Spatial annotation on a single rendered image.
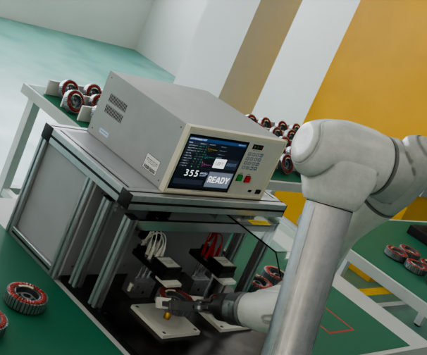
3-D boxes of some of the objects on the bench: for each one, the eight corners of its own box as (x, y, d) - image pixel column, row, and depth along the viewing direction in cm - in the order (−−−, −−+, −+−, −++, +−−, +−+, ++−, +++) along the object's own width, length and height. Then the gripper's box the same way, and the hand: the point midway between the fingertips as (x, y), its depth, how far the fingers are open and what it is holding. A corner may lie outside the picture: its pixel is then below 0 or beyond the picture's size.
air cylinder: (203, 294, 266) (211, 279, 264) (187, 295, 260) (194, 279, 258) (194, 285, 269) (201, 270, 267) (177, 286, 263) (184, 271, 261)
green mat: (409, 346, 303) (410, 345, 303) (313, 363, 258) (314, 362, 258) (240, 216, 360) (240, 215, 360) (137, 211, 315) (137, 210, 315)
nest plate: (199, 334, 238) (200, 331, 238) (161, 339, 227) (163, 335, 227) (167, 305, 248) (168, 301, 247) (130, 308, 236) (132, 303, 236)
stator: (47, 319, 216) (52, 307, 215) (5, 312, 211) (10, 300, 210) (39, 296, 226) (44, 284, 225) (-1, 289, 220) (4, 277, 219)
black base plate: (305, 359, 258) (308, 353, 257) (158, 384, 210) (161, 377, 209) (209, 276, 286) (211, 270, 285) (60, 282, 238) (63, 275, 238)
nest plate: (251, 329, 257) (254, 325, 256) (220, 332, 245) (221, 329, 245) (220, 301, 266) (222, 298, 265) (188, 303, 254) (189, 300, 254)
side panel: (60, 279, 240) (101, 181, 231) (52, 279, 238) (92, 180, 229) (13, 229, 257) (48, 136, 248) (5, 229, 255) (40, 135, 246)
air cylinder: (149, 297, 247) (156, 282, 246) (130, 298, 242) (137, 282, 240) (139, 287, 251) (146, 272, 249) (120, 289, 245) (127, 272, 243)
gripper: (258, 291, 230) (199, 286, 245) (201, 295, 213) (141, 289, 228) (257, 319, 230) (198, 312, 245) (201, 325, 213) (140, 317, 227)
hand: (175, 301), depth 235 cm, fingers closed on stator, 11 cm apart
